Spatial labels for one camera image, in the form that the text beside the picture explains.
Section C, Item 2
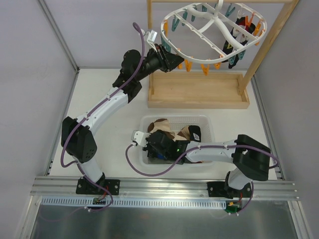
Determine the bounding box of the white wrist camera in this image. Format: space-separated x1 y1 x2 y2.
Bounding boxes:
144 30 158 51
131 130 150 147

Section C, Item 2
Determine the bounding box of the teal clothespin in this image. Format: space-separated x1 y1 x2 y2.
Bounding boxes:
171 16 179 32
161 38 171 53

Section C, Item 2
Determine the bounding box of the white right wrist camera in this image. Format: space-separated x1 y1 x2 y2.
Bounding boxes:
131 130 150 147

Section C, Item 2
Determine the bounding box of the black sock with label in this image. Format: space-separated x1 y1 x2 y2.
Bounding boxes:
188 125 201 142

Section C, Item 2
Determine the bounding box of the aluminium mounting rail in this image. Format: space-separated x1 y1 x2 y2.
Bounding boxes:
30 176 301 201

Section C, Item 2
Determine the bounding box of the orange clothespin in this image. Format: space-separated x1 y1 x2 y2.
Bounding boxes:
244 13 255 31
184 59 193 72

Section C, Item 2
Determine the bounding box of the white slotted cable duct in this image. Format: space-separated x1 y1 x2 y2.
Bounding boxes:
41 196 226 210

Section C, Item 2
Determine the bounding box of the beige brown patterned sock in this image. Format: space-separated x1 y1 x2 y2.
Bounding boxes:
147 119 190 141

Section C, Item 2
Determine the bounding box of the white plastic sock hanger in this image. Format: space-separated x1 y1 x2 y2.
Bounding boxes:
160 0 268 68

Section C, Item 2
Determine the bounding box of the wooden hanger stand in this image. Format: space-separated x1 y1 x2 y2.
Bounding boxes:
147 0 297 109

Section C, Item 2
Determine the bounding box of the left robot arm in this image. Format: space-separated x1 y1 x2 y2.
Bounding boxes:
61 44 184 194

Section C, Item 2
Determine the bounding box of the black patterned sock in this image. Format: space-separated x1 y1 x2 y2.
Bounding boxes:
220 16 257 70

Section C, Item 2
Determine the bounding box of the white plastic laundry basket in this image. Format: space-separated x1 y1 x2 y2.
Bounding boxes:
139 114 215 170

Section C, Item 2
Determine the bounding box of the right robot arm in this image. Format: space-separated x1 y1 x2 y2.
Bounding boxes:
142 130 271 199

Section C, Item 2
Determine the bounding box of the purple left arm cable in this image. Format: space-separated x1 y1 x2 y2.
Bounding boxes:
60 22 147 168

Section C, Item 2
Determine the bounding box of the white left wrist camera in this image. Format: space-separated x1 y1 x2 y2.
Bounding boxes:
144 30 158 51

